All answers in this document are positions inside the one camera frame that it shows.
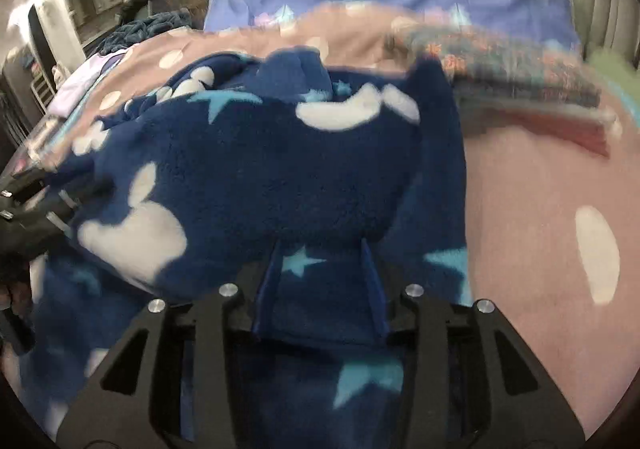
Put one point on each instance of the pink folded garment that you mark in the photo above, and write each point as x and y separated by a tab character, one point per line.
575	134

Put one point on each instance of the white rack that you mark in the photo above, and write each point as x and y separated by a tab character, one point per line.
44	91

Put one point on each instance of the light grey folded garment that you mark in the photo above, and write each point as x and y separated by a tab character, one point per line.
525	105

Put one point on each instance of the lavender cloth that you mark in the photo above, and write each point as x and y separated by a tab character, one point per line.
85	79

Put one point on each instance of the stack of folded clothes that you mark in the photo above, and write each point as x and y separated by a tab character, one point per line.
500	64

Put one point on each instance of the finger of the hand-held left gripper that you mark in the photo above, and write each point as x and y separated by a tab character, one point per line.
55	209

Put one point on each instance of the blue fleece star-print garment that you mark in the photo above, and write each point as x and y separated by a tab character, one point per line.
300	169

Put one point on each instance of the pink polka dot blanket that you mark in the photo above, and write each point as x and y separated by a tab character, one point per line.
525	279

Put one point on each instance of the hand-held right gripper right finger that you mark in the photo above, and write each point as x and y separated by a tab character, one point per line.
372	289

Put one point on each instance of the dark teal blanket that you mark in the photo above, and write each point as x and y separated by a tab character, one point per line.
150	29

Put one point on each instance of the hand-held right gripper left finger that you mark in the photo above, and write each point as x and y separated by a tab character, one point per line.
267	289

